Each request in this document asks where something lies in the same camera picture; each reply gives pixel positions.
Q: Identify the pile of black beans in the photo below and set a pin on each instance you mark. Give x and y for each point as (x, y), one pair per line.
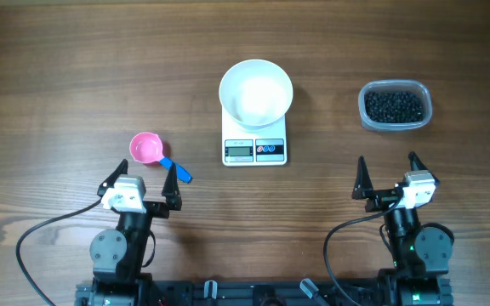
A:
(394, 107)

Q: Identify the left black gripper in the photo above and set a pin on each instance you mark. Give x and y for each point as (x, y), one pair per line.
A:
(159, 209)

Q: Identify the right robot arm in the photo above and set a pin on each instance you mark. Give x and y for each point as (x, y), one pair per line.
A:
(420, 252)

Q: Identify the clear plastic food container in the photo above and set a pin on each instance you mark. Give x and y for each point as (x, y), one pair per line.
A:
(415, 87)

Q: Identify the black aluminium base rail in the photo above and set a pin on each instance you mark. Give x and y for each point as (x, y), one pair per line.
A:
(363, 291)

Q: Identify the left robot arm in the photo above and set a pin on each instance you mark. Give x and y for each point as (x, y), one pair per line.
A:
(118, 254)

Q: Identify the white round bowl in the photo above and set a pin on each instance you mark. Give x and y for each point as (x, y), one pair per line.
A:
(255, 93)

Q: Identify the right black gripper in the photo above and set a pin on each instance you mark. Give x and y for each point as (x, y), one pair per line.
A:
(380, 198)

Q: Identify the white digital kitchen scale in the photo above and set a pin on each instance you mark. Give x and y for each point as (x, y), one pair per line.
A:
(243, 147)

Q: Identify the pink scoop with blue handle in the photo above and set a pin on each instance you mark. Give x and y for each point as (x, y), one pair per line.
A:
(147, 148)

